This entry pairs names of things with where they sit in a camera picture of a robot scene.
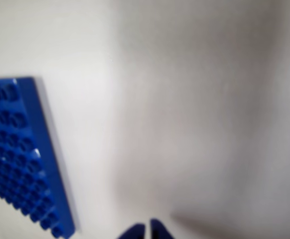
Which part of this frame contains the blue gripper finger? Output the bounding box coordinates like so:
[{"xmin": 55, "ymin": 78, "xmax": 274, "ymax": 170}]
[
  {"xmin": 119, "ymin": 223, "xmax": 146, "ymax": 239},
  {"xmin": 149, "ymin": 218, "xmax": 172, "ymax": 239}
]

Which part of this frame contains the blue 8x8 studded baseplate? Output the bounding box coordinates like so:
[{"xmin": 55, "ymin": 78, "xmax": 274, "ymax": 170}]
[{"xmin": 0, "ymin": 77, "xmax": 76, "ymax": 237}]

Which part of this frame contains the white foam board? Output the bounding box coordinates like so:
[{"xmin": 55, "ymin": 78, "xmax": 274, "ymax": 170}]
[{"xmin": 0, "ymin": 0, "xmax": 290, "ymax": 239}]

